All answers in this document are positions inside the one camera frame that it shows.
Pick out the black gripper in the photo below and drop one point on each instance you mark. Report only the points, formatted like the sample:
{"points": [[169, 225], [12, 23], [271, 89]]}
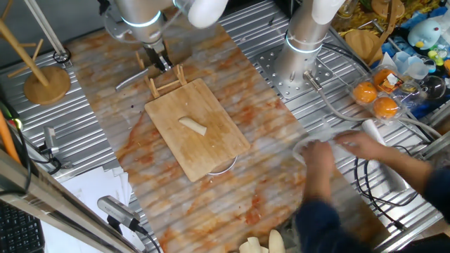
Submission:
{"points": [[156, 51]]}

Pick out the clear plastic bag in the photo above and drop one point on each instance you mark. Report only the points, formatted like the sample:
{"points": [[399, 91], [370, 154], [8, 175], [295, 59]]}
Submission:
{"points": [[341, 154]]}

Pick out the person's left forearm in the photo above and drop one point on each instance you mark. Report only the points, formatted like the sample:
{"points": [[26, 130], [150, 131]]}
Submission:
{"points": [[320, 218]]}

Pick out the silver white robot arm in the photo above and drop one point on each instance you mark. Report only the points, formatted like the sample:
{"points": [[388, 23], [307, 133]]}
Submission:
{"points": [[302, 31]]}

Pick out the white radish piece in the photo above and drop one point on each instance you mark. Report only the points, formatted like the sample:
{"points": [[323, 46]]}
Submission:
{"points": [[193, 125]]}

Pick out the person's left hand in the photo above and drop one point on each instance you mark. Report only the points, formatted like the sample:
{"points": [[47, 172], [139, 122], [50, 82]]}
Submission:
{"points": [[318, 158]]}

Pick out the person's right hand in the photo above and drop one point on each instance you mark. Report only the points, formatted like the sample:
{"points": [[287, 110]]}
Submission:
{"points": [[362, 144]]}

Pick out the wooden knife rack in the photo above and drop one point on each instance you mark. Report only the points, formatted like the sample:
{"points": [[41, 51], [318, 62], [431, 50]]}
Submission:
{"points": [[153, 89]]}

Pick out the wooden cutting board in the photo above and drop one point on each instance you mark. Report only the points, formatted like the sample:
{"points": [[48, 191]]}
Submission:
{"points": [[211, 140]]}

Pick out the orange marble pattern mat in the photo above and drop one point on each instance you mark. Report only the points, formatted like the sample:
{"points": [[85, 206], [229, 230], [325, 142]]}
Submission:
{"points": [[246, 105]]}

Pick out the round wooden disc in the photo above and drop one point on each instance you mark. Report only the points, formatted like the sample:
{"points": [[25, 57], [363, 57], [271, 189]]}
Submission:
{"points": [[362, 47], [47, 86]]}

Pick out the white metal rod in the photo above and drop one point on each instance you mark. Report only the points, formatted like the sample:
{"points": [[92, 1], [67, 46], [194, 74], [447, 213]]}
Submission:
{"points": [[44, 28]]}

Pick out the stack of white papers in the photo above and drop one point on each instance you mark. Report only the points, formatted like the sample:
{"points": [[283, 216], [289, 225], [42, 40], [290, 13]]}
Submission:
{"points": [[95, 186]]}

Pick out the orange pole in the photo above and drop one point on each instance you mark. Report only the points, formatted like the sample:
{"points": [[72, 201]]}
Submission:
{"points": [[7, 137]]}

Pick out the yellow plastic bag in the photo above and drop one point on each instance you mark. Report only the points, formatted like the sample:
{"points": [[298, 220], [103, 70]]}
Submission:
{"points": [[355, 21]]}

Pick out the orange fruit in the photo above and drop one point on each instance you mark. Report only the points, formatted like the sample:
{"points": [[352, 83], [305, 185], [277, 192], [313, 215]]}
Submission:
{"points": [[365, 92], [385, 107], [381, 78]]}

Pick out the clear plastic wrap roll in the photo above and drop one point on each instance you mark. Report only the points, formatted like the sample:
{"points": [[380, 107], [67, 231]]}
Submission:
{"points": [[369, 127]]}

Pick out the black computer keyboard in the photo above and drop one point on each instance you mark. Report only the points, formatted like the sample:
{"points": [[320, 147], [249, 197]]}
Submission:
{"points": [[19, 232]]}

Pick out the wooden stand with pole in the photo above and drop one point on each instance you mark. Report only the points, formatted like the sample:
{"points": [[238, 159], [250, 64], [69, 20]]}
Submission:
{"points": [[386, 8]]}

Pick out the oranges in plastic tray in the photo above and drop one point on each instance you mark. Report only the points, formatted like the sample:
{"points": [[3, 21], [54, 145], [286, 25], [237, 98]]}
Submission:
{"points": [[408, 95]]}

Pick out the clear plastic cup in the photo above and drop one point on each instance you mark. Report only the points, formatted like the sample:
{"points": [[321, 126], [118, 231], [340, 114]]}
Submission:
{"points": [[411, 66]]}

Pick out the blue penguin plush toy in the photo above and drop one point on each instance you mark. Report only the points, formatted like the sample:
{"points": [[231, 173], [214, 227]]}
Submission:
{"points": [[423, 33]]}

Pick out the dark glass bowl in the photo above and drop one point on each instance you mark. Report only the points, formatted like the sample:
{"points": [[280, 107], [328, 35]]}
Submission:
{"points": [[434, 88]]}

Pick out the green yellow toy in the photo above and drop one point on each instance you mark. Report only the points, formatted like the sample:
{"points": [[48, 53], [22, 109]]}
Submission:
{"points": [[436, 58]]}

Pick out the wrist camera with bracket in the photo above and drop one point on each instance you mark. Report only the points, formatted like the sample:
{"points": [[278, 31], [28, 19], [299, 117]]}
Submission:
{"points": [[109, 21]]}

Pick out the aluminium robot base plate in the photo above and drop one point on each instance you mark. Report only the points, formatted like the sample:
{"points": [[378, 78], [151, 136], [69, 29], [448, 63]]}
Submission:
{"points": [[267, 65]]}

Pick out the silver camera on clamp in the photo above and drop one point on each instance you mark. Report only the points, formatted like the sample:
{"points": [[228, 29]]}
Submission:
{"points": [[50, 138]]}

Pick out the aluminium frame beam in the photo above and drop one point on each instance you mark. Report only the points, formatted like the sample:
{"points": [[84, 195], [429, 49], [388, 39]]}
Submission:
{"points": [[52, 207]]}

